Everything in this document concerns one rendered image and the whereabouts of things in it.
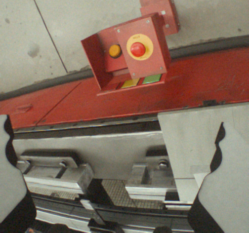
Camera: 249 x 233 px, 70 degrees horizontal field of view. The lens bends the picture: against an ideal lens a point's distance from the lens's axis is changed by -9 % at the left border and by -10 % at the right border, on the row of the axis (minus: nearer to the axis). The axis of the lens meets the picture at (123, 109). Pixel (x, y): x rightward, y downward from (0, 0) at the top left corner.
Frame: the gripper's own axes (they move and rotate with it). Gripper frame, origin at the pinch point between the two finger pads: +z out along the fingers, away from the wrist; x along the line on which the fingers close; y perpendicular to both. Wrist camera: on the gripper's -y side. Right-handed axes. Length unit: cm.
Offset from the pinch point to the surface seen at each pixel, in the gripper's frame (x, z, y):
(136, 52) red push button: 4.5, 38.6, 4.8
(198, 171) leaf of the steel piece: 16.3, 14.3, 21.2
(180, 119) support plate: 11.0, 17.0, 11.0
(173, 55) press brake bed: 34, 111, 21
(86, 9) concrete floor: -23, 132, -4
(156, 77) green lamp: 10.2, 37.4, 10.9
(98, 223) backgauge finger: -6, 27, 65
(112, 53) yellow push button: -2, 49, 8
